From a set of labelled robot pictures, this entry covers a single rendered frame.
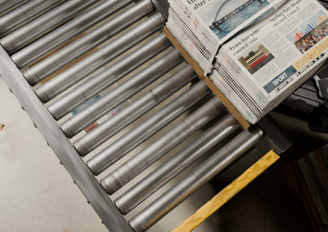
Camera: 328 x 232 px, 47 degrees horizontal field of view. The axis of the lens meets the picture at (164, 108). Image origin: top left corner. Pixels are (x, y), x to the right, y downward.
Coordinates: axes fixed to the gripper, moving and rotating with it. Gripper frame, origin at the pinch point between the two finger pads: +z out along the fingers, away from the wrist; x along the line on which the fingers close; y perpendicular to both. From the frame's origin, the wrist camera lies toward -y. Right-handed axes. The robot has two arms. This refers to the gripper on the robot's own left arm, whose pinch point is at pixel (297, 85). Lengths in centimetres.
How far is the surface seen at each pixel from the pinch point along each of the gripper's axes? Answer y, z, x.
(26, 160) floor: -80, 55, 83
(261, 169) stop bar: 2.2, -11.5, 26.7
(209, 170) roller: 0.1, -3.1, 37.6
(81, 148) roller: 0, 23, 62
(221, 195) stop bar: 2.1, -10.2, 39.8
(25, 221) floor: -80, 32, 97
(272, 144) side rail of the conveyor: -1.3, -8.6, 18.1
